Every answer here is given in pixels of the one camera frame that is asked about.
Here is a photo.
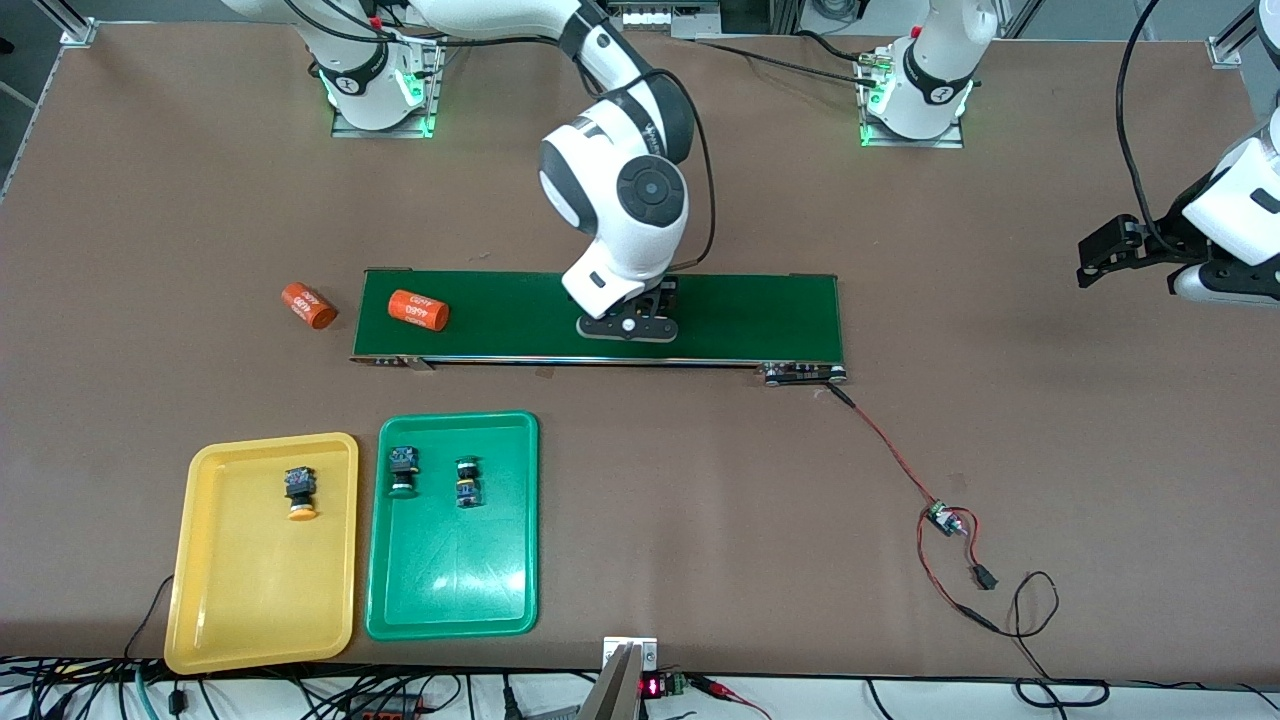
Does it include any orange printed cylinder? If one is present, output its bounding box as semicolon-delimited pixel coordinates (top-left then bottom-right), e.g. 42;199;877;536
280;283;339;332
387;289;451;333

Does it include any yellow push button switch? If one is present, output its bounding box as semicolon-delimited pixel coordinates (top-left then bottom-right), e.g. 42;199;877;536
283;466;319;522

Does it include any green conveyor belt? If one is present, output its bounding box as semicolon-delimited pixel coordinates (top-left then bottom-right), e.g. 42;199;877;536
350;267;849;387

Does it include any white box device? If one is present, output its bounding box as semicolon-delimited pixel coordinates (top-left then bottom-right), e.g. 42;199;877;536
608;0;721;36

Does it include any small controller circuit board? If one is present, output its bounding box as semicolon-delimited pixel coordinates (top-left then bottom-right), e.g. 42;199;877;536
925;502;973;541

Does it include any green plastic tray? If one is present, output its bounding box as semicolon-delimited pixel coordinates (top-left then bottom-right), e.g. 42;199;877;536
365;411;543;641

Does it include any red clip lead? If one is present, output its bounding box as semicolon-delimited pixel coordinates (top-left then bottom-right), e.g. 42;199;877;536
690;675;771;720

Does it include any yellow plastic tray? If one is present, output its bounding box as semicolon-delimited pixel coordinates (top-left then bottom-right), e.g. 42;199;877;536
163;432;360;676

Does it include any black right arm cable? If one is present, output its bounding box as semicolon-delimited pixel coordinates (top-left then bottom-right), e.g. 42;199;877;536
650;68;718;293

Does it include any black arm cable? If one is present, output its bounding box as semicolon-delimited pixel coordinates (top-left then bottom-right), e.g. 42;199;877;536
650;68;718;293
1113;0;1201;251

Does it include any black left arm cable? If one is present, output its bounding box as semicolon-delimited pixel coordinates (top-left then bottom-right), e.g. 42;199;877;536
1113;0;1201;251

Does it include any red and black wire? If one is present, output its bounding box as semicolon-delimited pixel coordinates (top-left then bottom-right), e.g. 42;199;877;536
825;383;1001;633

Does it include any aluminium frame profile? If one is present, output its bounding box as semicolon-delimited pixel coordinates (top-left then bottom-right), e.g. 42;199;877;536
60;0;111;46
1208;0;1280;69

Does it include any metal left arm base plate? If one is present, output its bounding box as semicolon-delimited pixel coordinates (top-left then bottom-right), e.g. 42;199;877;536
858;50;966;150

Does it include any black base power cable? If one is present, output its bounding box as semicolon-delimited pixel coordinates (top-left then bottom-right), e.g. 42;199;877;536
695;30;891;89

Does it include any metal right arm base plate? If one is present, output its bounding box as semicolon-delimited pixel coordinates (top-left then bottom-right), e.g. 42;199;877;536
330;28;446;139

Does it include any thin black looped cable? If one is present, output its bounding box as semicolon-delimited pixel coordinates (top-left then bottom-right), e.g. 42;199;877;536
955;572;1111;709

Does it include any grey metal camera mount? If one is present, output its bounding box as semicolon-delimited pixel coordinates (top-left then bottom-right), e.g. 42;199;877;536
580;636;659;720

